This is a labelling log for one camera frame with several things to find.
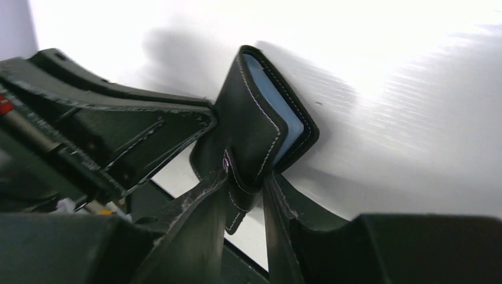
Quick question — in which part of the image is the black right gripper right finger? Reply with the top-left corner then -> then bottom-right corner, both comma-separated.
263,173 -> 501,283

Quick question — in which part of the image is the black leather card holder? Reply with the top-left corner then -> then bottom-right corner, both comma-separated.
190,45 -> 320,234

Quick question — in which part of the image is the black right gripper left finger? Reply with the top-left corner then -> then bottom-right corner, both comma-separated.
132,172 -> 229,283

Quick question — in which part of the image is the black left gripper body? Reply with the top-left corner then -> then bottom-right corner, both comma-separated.
1,90 -> 128,213

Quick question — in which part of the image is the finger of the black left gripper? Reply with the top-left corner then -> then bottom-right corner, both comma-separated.
1,49 -> 216,198

